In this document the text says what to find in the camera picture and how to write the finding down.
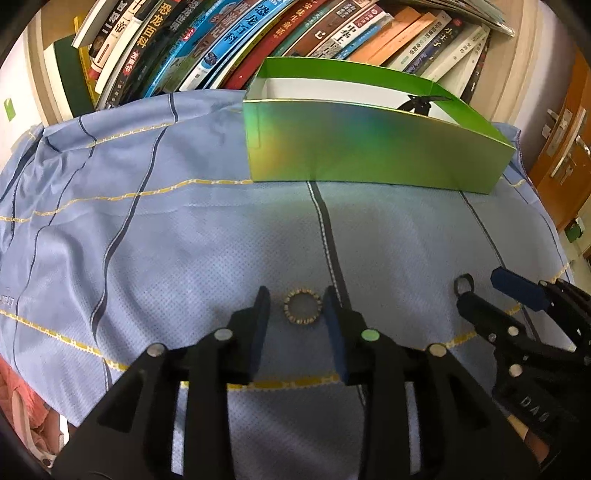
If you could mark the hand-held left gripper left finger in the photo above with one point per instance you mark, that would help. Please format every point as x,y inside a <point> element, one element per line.
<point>261,323</point>

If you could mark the row of books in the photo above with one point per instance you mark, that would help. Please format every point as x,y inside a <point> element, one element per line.
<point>207,41</point>

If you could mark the beige bookshelf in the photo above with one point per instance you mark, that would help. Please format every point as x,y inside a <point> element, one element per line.
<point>51,83</point>

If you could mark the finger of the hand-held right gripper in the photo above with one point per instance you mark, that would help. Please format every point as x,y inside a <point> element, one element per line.
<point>517,286</point>
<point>485,314</point>

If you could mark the brown wooden door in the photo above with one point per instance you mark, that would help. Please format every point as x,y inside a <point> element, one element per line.
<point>577,92</point>

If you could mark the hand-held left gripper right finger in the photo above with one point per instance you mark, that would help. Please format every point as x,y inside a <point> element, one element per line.
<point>332,327</point>

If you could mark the pink blanket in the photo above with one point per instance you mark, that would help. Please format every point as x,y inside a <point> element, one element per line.
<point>23,406</point>

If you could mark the small green object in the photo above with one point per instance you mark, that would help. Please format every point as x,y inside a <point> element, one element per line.
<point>575,230</point>

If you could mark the blue striped cloth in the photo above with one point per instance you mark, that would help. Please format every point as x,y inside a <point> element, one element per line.
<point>161,240</point>

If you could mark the silver door latch plate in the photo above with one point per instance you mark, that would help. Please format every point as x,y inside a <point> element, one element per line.
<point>556,131</point>

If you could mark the green cardboard box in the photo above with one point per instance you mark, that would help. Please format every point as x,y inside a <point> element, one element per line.
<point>369,143</point>

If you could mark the green wall sticker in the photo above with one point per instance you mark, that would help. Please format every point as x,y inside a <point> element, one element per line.
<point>8,110</point>

